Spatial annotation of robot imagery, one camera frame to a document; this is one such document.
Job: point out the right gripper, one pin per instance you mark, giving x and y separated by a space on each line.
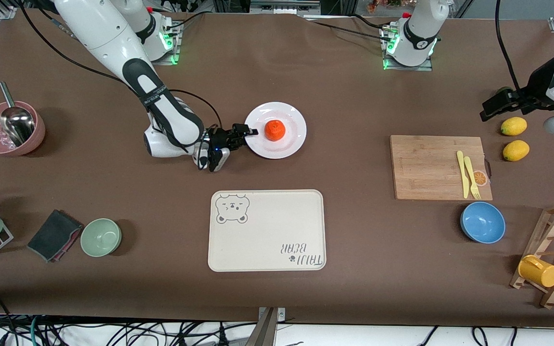
220 139

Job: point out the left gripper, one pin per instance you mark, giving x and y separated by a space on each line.
537 85

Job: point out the orange mandarin fruit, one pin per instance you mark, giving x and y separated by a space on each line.
275 130

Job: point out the white round plate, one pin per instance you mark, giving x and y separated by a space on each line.
286 144

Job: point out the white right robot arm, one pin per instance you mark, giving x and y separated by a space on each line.
104 33

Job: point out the dark green lime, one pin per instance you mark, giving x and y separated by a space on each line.
503 90

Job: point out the yellow lemon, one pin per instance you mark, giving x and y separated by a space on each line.
516 150
513 126

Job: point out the orange slice piece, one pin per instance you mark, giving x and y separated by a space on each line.
480 179

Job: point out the yellow plastic knife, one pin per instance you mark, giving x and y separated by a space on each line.
462 173

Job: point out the yellow plastic fork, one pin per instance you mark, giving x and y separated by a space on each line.
471 180

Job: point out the cream bear print tray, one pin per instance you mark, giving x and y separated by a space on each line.
267 230

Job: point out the bamboo cutting board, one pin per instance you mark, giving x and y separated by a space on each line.
426 168

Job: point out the blue bowl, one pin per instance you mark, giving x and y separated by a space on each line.
483 222

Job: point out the yellow mug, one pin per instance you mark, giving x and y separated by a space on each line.
539 271

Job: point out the pale green bowl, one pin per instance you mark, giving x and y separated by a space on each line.
100 237

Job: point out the pink folded cloth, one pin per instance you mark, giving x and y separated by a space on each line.
72 240

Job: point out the dark grey folded cloth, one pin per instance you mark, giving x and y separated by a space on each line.
53 233

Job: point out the metal scoop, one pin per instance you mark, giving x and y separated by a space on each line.
17 125

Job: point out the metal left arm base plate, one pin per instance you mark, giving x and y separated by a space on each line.
423 67

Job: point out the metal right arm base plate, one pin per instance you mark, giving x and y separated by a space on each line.
173 60

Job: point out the metal table edge bracket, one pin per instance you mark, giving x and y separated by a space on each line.
268 331

